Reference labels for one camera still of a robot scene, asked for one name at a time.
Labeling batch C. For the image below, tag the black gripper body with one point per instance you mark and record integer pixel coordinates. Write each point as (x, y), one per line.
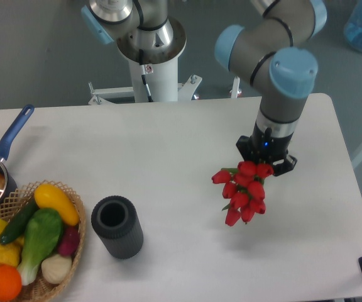
(271, 140)

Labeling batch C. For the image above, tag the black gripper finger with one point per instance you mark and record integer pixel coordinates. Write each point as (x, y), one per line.
(284, 166)
(246, 148)

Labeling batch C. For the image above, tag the red tulip bouquet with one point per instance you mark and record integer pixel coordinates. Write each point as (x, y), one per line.
(243, 187)

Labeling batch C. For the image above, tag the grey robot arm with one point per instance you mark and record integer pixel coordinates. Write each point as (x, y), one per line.
(268, 58)

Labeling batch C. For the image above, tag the dark grey ribbed vase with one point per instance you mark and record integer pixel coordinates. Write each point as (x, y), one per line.
(116, 223)

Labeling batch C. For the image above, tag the yellow squash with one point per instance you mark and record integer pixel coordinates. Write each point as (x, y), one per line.
(49, 196)

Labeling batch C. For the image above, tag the green bok choy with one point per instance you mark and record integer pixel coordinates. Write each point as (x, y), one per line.
(42, 233)

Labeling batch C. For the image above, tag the white garlic bulb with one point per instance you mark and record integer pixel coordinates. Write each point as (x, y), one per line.
(55, 268)

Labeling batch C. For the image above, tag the woven wicker basket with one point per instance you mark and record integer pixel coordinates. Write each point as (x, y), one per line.
(41, 289)

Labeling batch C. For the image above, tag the green cucumber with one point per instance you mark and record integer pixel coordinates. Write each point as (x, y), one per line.
(17, 225)

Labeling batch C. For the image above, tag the orange fruit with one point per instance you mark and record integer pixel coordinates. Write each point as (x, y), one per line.
(10, 283)

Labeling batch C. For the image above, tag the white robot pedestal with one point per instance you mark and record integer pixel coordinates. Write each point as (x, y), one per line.
(150, 83)

